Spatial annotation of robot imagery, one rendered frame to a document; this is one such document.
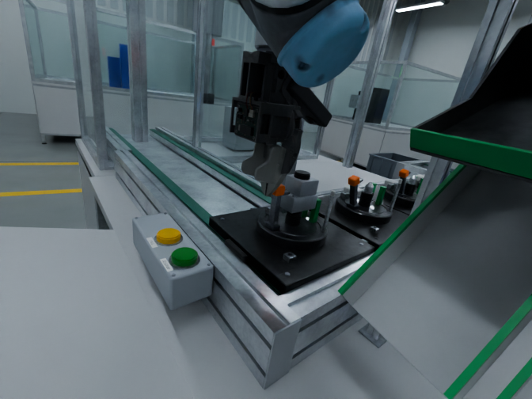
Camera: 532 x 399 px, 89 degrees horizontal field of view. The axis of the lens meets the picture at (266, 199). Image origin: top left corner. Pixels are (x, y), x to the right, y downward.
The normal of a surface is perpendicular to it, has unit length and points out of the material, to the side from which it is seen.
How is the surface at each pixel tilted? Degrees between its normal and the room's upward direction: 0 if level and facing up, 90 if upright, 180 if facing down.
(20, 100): 90
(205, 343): 0
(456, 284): 45
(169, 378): 0
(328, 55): 129
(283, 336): 90
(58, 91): 90
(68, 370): 0
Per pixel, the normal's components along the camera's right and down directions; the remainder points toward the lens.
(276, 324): 0.14, -0.92
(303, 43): -0.65, 0.26
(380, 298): -0.52, -0.61
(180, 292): 0.61, 0.37
